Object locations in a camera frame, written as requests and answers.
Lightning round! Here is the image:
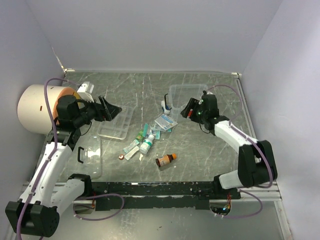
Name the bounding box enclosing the small green box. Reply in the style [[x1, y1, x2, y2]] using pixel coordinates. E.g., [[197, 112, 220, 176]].
[[135, 129, 144, 143]]

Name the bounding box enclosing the cream cylinder with orange face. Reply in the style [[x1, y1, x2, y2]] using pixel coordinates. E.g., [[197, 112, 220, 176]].
[[17, 84, 80, 135]]

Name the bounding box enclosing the teal white tube box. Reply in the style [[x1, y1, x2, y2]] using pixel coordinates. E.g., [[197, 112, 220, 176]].
[[123, 139, 140, 154]]

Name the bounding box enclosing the white flat packet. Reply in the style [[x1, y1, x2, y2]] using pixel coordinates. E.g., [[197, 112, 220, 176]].
[[124, 146, 139, 161]]

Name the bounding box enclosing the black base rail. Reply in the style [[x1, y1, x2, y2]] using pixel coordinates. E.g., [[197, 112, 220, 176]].
[[75, 181, 241, 211]]

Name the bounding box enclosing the amber bottle orange cap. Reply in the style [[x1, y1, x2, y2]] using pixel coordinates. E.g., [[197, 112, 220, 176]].
[[155, 153, 177, 168]]

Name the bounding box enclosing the clear compartment tray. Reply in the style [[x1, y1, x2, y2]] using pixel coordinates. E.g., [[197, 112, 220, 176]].
[[97, 105, 134, 140]]

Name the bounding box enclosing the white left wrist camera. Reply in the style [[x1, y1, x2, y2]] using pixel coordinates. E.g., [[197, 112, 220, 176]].
[[76, 81, 95, 103]]

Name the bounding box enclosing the clear first aid box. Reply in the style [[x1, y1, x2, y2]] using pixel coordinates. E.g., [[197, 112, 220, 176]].
[[167, 84, 209, 123]]

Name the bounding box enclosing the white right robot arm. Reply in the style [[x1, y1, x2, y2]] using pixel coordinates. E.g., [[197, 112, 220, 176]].
[[180, 91, 278, 199]]

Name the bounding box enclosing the white bottle green label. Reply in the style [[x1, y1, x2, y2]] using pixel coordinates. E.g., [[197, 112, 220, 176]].
[[139, 134, 155, 155]]

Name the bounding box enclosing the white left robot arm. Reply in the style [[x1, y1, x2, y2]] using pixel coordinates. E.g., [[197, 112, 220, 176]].
[[5, 95, 122, 240]]

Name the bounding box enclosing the white blue sachet pack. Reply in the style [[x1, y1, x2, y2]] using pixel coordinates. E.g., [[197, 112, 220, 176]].
[[154, 114, 178, 131]]

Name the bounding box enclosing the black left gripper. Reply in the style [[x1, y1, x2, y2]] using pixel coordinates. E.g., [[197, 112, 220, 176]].
[[73, 95, 122, 127]]

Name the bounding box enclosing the clear lid with black handle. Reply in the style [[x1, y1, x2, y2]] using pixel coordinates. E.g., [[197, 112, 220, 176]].
[[60, 135, 103, 182]]

